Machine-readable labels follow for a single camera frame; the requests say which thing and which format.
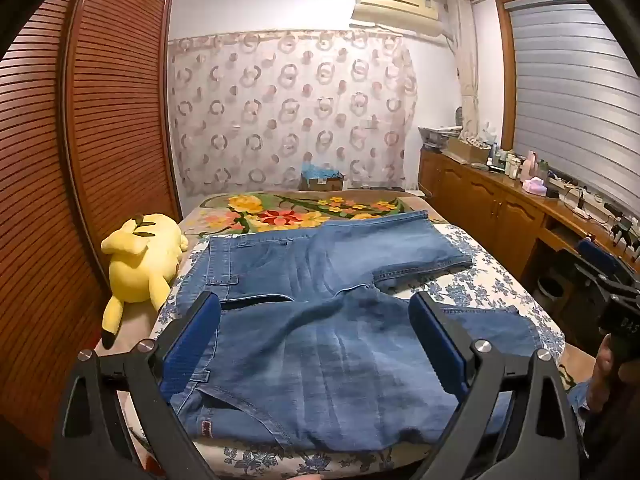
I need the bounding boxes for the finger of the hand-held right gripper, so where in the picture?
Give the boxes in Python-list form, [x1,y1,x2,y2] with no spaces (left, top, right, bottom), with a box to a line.
[575,237,635,292]

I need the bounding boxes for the blue denim pants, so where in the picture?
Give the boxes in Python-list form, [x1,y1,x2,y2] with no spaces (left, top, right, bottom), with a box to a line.
[162,210,546,453]

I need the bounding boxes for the flat cardboard box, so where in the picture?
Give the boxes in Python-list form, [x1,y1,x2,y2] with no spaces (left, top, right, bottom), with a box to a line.
[445,137,493,164]

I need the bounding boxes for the long wooden cabinet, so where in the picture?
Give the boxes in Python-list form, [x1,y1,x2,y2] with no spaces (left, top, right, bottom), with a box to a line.
[417,147,640,301]

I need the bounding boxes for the colourful floral blanket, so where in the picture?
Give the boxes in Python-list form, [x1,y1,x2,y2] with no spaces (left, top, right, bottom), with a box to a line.
[182,191,441,238]

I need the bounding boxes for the beige window curtain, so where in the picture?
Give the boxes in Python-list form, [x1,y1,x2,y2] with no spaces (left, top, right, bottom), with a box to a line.
[446,0,481,141]

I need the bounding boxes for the beige wall air conditioner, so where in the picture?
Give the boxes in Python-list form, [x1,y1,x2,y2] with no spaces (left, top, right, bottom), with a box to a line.
[350,0,443,38]

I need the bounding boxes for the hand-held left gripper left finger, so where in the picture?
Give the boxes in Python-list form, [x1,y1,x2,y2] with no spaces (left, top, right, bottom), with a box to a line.
[50,290,223,480]

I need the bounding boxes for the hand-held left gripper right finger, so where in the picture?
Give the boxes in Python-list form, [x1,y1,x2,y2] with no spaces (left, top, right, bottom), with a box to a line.
[407,290,587,480]

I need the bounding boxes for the grey storage basket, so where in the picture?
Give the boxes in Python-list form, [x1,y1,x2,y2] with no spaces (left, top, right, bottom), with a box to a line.
[417,125,463,149]

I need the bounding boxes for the person's right hand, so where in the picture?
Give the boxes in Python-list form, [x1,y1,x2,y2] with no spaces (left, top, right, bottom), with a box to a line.
[592,334,627,412]

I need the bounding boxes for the small cardboard box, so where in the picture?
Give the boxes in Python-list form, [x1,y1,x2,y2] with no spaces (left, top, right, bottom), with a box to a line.
[300,162,346,192]

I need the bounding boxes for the grey window blind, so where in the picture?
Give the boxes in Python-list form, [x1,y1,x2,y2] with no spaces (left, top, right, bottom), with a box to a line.
[505,0,640,206]

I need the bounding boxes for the yellow plush toy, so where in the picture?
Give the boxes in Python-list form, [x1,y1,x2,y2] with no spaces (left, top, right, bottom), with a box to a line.
[100,212,190,351]

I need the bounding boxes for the brown louvered wardrobe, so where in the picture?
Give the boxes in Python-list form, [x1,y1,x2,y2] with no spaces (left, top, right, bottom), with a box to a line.
[0,0,183,461]

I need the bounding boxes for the circle patterned sheer curtain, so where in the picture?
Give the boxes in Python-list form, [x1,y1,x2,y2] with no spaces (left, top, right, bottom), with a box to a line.
[167,30,420,198]

